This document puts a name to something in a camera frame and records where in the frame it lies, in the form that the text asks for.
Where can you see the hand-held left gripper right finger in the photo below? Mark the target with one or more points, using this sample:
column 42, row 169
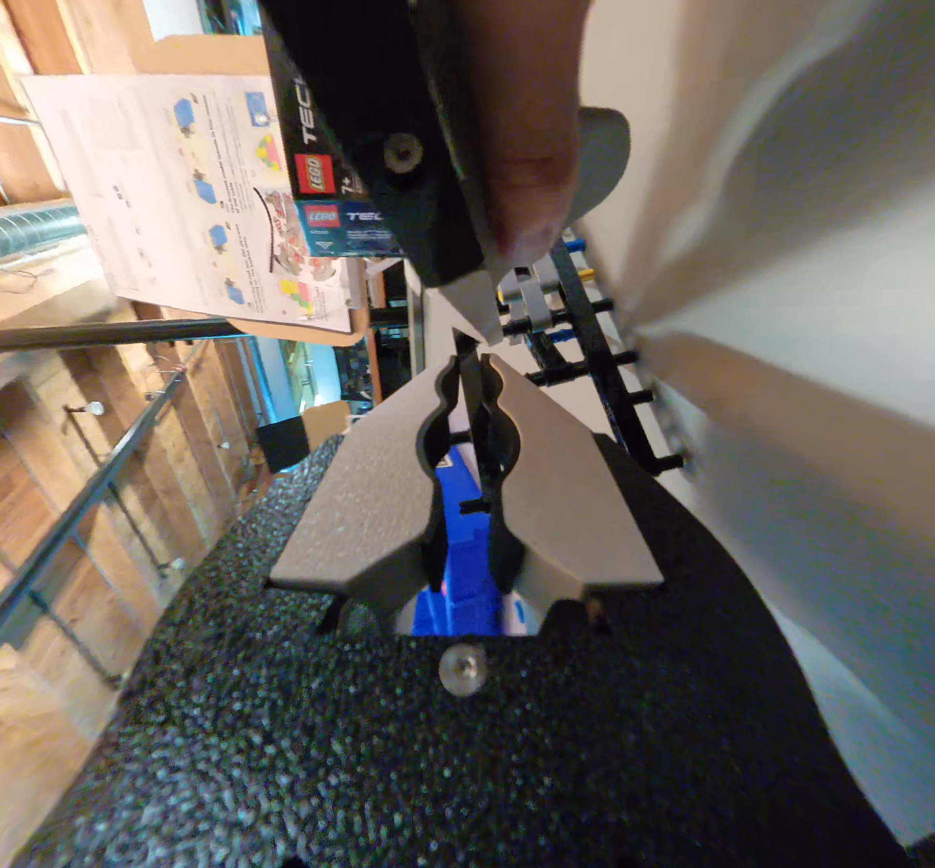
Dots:
column 584, row 517

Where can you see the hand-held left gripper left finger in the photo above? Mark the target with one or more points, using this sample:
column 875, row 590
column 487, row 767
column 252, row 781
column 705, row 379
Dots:
column 350, row 517

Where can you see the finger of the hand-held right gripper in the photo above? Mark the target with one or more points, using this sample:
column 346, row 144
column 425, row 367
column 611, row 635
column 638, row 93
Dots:
column 475, row 306

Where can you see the thin black brick beam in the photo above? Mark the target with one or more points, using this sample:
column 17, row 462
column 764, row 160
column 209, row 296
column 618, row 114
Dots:
column 478, row 400

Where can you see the black and grey brick assembly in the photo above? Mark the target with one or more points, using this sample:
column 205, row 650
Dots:
column 584, row 327

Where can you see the grey desk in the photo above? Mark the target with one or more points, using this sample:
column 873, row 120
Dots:
column 803, row 298

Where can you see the person's right hand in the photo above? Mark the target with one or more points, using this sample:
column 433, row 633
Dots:
column 526, row 116

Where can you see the small black box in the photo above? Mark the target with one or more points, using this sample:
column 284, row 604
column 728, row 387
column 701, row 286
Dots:
column 283, row 444

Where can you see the blue storage bin with tag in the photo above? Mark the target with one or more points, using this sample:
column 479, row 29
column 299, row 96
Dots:
column 460, row 568

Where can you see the black toy set box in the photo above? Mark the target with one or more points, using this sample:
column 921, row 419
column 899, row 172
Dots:
column 329, row 218

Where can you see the white instruction sheet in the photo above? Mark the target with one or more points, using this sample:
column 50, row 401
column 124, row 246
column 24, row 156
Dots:
column 161, row 189

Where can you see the black metal pole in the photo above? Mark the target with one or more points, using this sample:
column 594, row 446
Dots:
column 109, row 333

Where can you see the silver ventilation duct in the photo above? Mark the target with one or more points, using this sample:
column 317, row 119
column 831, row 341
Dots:
column 36, row 229

